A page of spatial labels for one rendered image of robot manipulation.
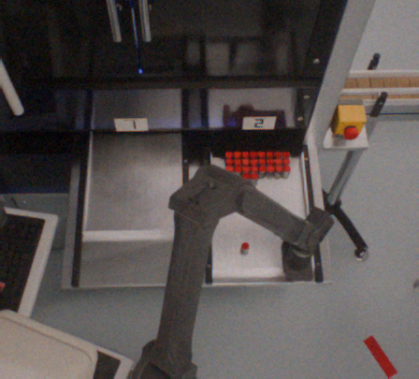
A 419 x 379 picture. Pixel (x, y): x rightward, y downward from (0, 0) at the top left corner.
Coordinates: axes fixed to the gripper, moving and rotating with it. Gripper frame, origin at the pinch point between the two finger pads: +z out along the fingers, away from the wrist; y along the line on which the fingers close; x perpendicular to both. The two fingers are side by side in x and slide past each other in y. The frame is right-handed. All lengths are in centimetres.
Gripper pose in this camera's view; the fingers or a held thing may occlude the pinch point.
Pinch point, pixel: (293, 270)
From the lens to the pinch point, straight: 162.4
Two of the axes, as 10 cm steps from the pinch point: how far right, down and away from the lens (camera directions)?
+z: 0.0, 4.5, 8.9
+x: -10.0, 0.4, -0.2
